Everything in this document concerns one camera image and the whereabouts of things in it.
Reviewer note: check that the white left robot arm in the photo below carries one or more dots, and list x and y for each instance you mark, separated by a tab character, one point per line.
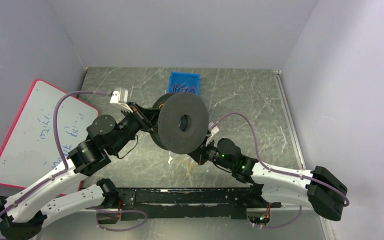
25	214

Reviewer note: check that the pink framed whiteboard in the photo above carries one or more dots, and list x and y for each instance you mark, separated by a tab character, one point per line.
29	151

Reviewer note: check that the black cable spool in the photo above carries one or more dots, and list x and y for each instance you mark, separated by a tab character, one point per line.
182	123

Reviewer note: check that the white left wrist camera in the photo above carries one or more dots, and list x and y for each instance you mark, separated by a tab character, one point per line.
119	96

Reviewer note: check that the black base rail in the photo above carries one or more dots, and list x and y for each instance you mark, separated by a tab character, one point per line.
159	203

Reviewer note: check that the blue plastic bin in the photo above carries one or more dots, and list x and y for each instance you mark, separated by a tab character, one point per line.
184	82

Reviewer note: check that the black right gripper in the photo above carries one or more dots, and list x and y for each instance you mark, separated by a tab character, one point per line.
202	152

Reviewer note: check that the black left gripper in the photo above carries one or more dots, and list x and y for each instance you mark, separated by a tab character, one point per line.
144	118

